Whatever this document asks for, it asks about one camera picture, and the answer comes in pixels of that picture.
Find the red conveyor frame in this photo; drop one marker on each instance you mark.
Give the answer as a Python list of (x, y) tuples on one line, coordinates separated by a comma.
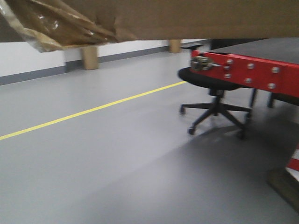
[(264, 74)]

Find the brown cardboard carton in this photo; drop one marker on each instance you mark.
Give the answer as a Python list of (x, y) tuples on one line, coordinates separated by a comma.
[(61, 24)]

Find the red white striped base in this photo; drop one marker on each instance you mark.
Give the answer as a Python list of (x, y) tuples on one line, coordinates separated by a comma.
[(285, 181)]

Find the brown cardboard tube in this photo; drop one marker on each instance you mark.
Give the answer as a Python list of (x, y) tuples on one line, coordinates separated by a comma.
[(174, 46), (90, 57)]

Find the brown cardboard tube far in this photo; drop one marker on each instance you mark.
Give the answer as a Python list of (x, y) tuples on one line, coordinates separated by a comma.
[(174, 46)]

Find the brown cardboard tube near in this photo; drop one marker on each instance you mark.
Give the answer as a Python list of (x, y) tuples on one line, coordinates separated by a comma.
[(90, 57)]

